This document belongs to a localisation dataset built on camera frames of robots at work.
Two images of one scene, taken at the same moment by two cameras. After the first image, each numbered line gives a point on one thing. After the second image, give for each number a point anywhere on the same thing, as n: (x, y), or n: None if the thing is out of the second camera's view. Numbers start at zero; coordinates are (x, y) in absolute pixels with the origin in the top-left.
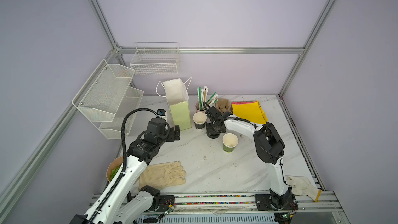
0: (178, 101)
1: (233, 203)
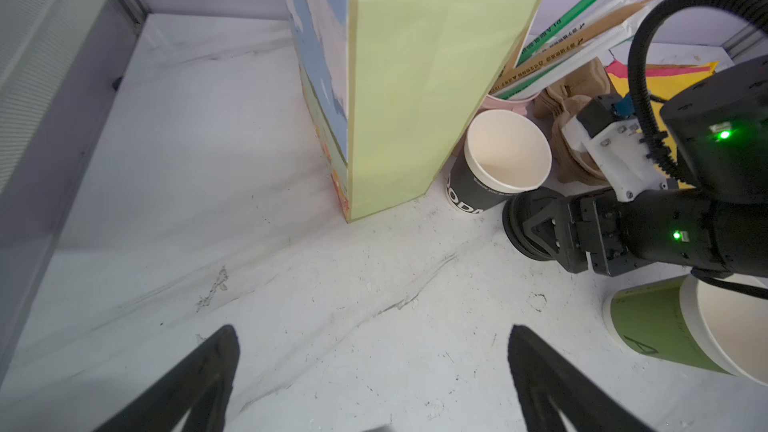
0: (403, 53)
1: None
